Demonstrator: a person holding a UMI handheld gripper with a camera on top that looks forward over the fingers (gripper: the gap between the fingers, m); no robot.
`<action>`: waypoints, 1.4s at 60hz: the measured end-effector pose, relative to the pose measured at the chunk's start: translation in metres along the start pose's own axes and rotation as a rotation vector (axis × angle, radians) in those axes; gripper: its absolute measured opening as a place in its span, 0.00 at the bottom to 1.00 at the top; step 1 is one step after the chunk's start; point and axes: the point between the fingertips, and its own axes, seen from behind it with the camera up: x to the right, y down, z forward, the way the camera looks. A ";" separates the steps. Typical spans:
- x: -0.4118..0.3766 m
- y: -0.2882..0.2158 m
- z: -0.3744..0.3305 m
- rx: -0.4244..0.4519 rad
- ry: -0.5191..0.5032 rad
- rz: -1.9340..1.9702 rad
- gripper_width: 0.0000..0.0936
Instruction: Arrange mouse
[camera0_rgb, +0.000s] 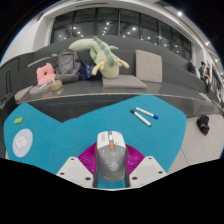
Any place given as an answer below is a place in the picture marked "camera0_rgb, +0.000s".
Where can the pink plush cushion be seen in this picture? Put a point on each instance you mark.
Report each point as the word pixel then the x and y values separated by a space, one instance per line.
pixel 45 75

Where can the white marker blue cap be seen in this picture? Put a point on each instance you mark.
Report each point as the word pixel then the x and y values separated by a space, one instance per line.
pixel 146 112

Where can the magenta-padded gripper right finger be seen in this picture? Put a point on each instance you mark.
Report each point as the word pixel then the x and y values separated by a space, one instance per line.
pixel 146 168

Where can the grey computer mouse orange accent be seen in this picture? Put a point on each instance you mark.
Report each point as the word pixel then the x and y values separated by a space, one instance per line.
pixel 111 156

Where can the round grey floor cushion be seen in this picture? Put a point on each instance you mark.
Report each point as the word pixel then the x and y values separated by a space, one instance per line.
pixel 39 90

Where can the upright grey seat cushion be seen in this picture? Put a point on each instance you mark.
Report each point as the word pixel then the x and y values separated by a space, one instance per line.
pixel 148 66

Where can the small tan woven basket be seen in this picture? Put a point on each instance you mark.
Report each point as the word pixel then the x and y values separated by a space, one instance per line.
pixel 56 85

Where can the green eraser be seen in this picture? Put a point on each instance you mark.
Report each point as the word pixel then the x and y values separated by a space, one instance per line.
pixel 18 120

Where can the round light blue mouse pad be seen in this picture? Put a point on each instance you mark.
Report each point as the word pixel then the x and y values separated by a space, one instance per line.
pixel 22 142

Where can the dark blue patterned bag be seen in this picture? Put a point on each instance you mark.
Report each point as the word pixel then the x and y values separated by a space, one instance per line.
pixel 86 71

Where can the square grey floor cushion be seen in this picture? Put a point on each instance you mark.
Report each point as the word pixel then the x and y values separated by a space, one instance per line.
pixel 23 94

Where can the grey backpack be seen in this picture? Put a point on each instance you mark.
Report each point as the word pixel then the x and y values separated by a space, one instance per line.
pixel 67 66

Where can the flat grey seat cushion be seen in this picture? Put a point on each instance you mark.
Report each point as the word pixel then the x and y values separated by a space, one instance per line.
pixel 124 82

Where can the ceiling lights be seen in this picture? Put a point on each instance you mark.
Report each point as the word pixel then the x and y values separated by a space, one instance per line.
pixel 180 13

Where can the person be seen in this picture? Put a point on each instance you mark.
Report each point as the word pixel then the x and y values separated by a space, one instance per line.
pixel 203 71
pixel 191 67

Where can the black bag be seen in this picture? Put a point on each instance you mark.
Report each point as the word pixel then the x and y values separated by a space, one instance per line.
pixel 203 124

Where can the white marker black cap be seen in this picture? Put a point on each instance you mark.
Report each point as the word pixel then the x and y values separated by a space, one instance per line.
pixel 141 118

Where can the green dragon plush toy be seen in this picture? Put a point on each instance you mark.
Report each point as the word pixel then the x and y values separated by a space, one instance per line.
pixel 108 61

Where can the dark glass window wall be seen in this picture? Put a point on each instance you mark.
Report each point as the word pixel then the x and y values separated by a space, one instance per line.
pixel 110 28

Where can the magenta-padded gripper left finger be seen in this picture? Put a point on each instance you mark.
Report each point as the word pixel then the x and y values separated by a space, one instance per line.
pixel 75 168

